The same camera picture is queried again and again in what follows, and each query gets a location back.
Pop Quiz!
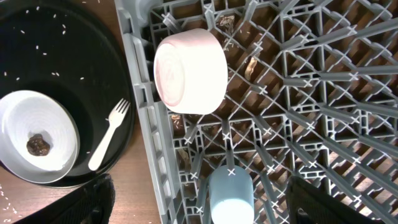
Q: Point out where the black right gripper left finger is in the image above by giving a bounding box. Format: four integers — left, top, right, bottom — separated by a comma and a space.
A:
16, 174, 115, 224

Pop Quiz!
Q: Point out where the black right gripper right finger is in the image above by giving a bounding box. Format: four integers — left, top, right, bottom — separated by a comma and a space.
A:
286, 176, 380, 224

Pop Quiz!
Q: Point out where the light blue cup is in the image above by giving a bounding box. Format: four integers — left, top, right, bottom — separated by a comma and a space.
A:
209, 165, 254, 224

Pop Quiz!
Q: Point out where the white plastic fork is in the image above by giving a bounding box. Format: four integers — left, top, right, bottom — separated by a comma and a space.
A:
88, 98, 130, 171

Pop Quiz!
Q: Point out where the white plate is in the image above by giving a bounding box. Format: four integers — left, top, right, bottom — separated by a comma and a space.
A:
1, 90, 80, 184

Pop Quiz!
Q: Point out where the pink bowl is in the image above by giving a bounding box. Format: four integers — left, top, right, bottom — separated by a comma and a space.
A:
154, 29, 228, 114

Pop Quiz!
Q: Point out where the grey dishwasher rack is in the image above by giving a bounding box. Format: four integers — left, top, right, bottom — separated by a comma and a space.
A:
115, 0, 397, 223

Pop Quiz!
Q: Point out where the brown food scrap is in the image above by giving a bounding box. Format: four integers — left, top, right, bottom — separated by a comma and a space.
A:
26, 134, 50, 156

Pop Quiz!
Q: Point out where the round black tray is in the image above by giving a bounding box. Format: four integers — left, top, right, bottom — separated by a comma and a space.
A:
1, 1, 134, 188

